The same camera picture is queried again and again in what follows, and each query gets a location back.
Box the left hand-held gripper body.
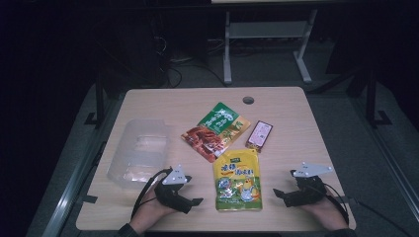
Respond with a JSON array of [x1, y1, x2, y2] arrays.
[[153, 164, 194, 214]]

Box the green and red sauce packet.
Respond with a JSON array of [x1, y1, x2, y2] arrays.
[[180, 102, 252, 164]]

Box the right hand-held gripper black cable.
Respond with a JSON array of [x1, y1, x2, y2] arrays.
[[322, 183, 350, 225]]

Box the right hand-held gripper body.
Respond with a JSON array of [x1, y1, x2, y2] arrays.
[[283, 161, 334, 208]]

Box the black tape strip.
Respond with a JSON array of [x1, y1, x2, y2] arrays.
[[331, 196, 359, 206], [76, 195, 99, 205]]

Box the black floor cables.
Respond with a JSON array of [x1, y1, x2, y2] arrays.
[[157, 36, 229, 89]]

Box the aluminium rail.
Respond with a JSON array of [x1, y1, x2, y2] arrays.
[[41, 141, 112, 237], [349, 98, 419, 213]]

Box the left hand-held gripper black cable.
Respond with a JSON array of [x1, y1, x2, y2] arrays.
[[130, 167, 174, 220]]

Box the yellow spouted pouch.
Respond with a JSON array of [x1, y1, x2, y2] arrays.
[[212, 148, 264, 212]]

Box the hand-held gripper black cable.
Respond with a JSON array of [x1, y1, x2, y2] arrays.
[[130, 167, 174, 220], [322, 183, 350, 225]]

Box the clear plastic container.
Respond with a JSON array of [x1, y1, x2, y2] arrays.
[[106, 118, 172, 191]]

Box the person's right hand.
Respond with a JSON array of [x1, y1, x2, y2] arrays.
[[300, 196, 349, 231]]

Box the black metal stand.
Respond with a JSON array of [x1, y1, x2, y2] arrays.
[[83, 70, 112, 130], [360, 65, 393, 129]]

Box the thin black floor cable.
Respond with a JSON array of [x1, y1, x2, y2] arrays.
[[356, 199, 408, 237]]

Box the person's left hand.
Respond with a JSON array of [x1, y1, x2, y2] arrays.
[[129, 184, 179, 235]]

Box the white metal stand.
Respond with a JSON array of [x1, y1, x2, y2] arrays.
[[222, 9, 319, 86]]

